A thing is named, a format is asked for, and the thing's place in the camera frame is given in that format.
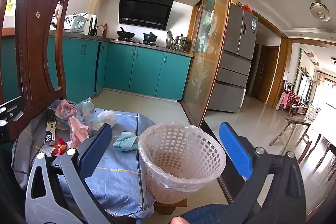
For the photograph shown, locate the pink plastic wrapper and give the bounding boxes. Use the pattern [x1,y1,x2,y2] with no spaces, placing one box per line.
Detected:
[67,117,89,148]

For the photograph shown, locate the white blue medicine box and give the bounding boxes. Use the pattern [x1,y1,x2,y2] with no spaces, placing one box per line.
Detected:
[44,120,56,145]

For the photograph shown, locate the white tissue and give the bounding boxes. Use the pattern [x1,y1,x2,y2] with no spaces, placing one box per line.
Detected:
[97,110,117,128]

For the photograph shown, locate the clear printed snack bag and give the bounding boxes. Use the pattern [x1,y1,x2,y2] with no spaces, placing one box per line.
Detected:
[75,97,103,137]

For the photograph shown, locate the white plastic trash basket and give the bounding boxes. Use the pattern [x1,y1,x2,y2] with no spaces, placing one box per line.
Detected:
[138,122,227,205]

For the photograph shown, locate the teal lower kitchen cabinets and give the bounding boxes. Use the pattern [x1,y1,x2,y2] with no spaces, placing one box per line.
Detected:
[1,36,191,103]

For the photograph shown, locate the person's hand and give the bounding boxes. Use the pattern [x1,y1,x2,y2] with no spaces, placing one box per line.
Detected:
[170,217,189,224]

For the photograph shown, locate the blue seat cushion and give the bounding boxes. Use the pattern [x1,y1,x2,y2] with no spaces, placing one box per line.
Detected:
[12,111,154,221]

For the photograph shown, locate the red snack wrapper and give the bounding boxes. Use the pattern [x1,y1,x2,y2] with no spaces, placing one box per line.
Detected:
[50,137,67,156]

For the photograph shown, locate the black crumpled wrapper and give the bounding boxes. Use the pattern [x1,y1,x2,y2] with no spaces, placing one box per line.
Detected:
[45,108,57,122]

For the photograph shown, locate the pink labelled wrapper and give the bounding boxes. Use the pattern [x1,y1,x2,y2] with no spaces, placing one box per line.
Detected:
[55,100,77,120]

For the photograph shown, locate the wooden stool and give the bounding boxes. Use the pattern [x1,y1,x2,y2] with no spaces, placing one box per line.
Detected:
[269,116,311,155]

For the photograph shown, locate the grey refrigerator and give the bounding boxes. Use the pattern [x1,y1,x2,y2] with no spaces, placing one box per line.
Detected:
[208,4,258,113]

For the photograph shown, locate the white dish rack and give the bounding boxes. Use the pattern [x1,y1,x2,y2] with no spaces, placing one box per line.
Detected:
[63,14,88,33]

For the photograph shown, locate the dark wooden chair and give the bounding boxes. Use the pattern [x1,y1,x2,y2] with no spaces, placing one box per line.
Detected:
[1,0,69,139]

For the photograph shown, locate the glass sliding door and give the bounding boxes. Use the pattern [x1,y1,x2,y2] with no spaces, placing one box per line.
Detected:
[181,0,231,126]

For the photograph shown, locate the brown sauce bottle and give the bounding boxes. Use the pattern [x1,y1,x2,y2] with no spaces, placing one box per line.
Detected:
[102,24,108,38]

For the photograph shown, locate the steel stock pot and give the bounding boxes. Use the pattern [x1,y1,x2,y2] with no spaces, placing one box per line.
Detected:
[172,34,190,52]

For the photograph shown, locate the black wok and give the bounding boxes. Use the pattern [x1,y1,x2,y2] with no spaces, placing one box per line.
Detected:
[117,27,135,41]

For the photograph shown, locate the dark cooking pot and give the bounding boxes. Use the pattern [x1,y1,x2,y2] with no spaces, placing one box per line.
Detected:
[144,32,158,43]

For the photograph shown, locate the steel pot lid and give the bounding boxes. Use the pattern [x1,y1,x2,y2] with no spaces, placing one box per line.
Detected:
[166,30,174,50]

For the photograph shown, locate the black range hood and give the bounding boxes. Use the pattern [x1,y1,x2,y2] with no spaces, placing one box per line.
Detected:
[118,0,174,30]

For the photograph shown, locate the ceiling light fixture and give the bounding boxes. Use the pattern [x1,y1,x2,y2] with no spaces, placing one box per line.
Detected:
[310,0,330,22]

